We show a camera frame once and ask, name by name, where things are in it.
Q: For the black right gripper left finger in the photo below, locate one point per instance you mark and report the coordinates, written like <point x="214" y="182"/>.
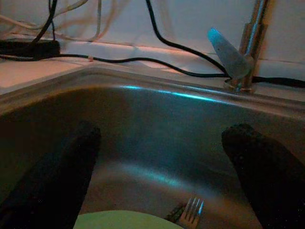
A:
<point x="52" y="186"/>

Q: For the stainless steel sink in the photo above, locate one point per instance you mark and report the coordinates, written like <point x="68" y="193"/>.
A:
<point x="155" y="133"/>

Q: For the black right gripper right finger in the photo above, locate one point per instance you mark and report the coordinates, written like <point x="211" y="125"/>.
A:
<point x="274" y="186"/>

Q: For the green plate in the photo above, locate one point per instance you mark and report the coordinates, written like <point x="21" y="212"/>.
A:
<point x="124" y="221"/>

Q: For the silver metal fork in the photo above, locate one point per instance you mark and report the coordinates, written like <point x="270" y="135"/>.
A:
<point x="193" y="210"/>

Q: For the black power adapter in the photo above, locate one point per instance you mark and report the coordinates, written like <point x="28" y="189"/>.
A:
<point x="28" y="48"/>

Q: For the chrome faucet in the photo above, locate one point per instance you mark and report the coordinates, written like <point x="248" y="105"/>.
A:
<point x="228" y="57"/>

